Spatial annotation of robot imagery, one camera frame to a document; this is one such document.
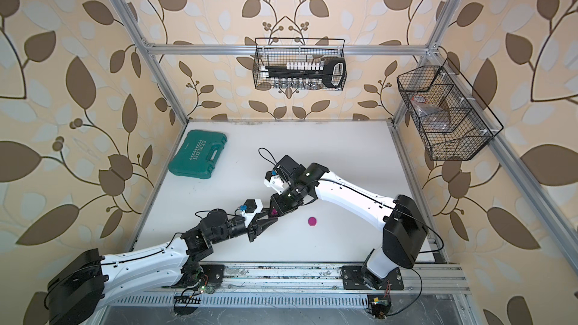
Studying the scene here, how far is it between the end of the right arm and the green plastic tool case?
1.50 feet

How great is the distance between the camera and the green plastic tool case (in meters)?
0.99

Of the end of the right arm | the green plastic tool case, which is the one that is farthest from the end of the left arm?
the green plastic tool case

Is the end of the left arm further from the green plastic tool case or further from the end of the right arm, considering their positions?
the green plastic tool case

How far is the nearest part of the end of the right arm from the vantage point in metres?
0.65
